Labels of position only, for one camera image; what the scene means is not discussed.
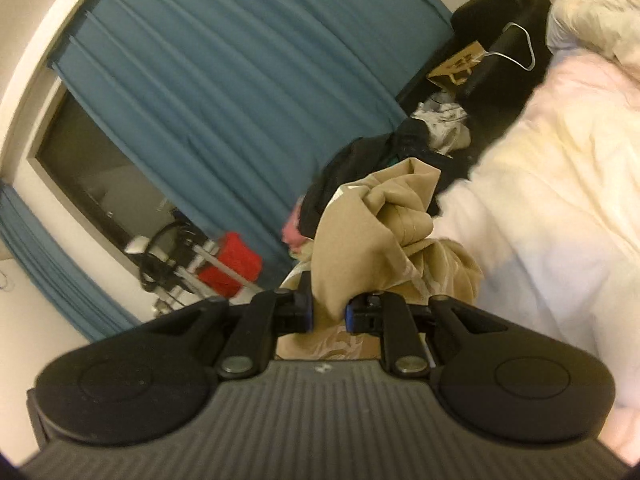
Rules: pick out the tan khaki garment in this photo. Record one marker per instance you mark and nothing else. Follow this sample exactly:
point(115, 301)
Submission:
point(376, 235)

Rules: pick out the left teal curtain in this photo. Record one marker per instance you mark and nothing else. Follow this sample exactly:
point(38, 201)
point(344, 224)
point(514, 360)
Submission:
point(75, 296)

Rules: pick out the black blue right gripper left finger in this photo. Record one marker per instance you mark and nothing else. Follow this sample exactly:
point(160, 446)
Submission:
point(148, 382)

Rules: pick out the large teal curtain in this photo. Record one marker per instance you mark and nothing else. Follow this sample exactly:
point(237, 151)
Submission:
point(230, 107)

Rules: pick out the black armchair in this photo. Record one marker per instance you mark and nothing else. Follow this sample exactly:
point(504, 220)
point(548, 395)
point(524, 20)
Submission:
point(497, 90)

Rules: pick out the exercise bike with black handlebar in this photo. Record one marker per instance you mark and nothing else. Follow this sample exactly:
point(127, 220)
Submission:
point(167, 264)

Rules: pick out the dark window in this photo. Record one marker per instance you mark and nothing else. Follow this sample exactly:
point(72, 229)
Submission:
point(108, 189)

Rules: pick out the brown cardboard box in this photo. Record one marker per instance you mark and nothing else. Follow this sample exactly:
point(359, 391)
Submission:
point(453, 73)

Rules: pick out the red plastic basket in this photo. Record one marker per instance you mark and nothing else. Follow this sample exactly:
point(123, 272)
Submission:
point(236, 256)

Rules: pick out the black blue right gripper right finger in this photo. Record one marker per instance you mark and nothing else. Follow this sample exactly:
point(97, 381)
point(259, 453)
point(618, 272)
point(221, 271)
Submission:
point(498, 378)

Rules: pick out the white patterned cloth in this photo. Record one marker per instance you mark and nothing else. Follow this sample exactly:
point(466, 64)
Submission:
point(446, 122)

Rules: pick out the pink garment on pile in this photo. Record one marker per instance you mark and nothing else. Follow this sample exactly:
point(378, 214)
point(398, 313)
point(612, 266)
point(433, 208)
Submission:
point(290, 234)

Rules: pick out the pastel pink blue duvet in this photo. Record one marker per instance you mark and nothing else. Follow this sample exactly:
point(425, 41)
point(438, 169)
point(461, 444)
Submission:
point(551, 214)

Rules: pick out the white pillow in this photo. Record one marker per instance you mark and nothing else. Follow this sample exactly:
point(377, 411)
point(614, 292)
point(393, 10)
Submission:
point(608, 27)

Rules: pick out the white clothes hanger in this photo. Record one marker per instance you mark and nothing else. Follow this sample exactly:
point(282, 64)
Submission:
point(514, 45)

